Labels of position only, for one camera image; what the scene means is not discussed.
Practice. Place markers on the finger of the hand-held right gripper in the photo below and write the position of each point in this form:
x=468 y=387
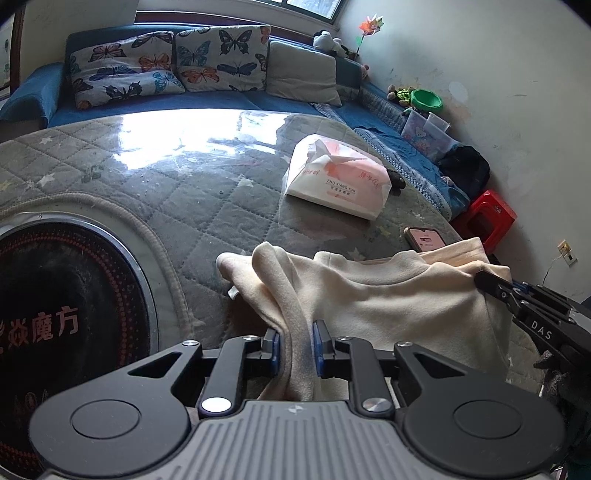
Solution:
x=554 y=300
x=526 y=314

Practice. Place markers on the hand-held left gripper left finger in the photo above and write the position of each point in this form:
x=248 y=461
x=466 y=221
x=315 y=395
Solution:
x=273 y=350

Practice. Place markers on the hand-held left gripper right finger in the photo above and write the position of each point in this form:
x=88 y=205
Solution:
x=321 y=350

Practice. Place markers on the cream knit sweater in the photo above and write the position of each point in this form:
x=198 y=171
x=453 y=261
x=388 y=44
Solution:
x=392 y=300

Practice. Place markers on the person's right hand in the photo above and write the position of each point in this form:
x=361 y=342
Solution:
x=577 y=406

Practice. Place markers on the red plastic stool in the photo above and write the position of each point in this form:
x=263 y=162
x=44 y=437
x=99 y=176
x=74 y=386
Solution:
x=487 y=217

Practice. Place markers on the smartphone with lit screen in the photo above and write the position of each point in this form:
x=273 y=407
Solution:
x=425 y=237

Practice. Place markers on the black bag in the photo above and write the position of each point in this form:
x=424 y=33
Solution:
x=464 y=170

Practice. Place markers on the white pink tissue pack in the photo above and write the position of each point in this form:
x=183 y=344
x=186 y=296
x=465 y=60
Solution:
x=337 y=180

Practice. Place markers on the clear plastic storage box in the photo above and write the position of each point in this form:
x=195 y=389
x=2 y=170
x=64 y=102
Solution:
x=427 y=136

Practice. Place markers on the round built-in induction cooker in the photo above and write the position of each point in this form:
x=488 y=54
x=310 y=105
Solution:
x=69 y=323

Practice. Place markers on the green plastic bowl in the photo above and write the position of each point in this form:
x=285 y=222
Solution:
x=427 y=100

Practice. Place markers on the green plush toy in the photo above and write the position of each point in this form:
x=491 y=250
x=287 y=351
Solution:
x=400 y=94

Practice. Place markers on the blue sofa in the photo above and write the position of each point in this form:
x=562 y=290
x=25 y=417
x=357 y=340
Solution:
x=221 y=99

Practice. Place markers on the plain grey pillow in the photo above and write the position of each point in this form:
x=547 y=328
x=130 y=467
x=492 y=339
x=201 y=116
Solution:
x=300 y=71

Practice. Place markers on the small pink toy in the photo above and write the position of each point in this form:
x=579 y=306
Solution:
x=365 y=70

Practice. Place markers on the square butterfly print pillow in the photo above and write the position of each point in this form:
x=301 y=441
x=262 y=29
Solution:
x=221 y=55

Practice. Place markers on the black and white plush toy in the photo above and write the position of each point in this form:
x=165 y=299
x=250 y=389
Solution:
x=328 y=44

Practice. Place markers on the wide butterfly print pillow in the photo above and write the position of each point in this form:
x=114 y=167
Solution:
x=124 y=69

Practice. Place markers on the colourful pinwheel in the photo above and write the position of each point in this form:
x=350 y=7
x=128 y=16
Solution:
x=369 y=26

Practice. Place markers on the window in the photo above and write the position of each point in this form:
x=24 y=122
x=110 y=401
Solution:
x=314 y=7

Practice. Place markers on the white wall socket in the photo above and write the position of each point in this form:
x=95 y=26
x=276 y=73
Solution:
x=567 y=253

